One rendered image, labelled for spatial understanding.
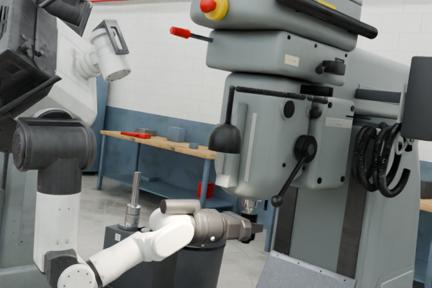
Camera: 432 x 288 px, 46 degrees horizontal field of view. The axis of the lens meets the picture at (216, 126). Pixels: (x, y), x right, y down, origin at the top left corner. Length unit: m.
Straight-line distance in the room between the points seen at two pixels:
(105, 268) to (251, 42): 0.62
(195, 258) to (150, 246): 2.07
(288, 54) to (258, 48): 0.07
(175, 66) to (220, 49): 6.46
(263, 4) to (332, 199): 0.75
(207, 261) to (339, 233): 1.73
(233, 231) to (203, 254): 1.95
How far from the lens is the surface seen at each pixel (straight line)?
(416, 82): 1.38
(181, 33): 1.24
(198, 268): 3.28
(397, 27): 5.85
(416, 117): 1.37
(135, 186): 1.71
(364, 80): 1.58
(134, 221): 1.72
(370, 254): 1.66
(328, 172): 1.44
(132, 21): 8.70
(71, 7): 1.38
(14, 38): 1.12
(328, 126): 1.40
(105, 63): 1.18
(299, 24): 1.23
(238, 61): 1.25
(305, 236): 1.73
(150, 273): 1.65
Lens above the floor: 1.55
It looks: 3 degrees down
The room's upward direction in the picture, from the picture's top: 7 degrees clockwise
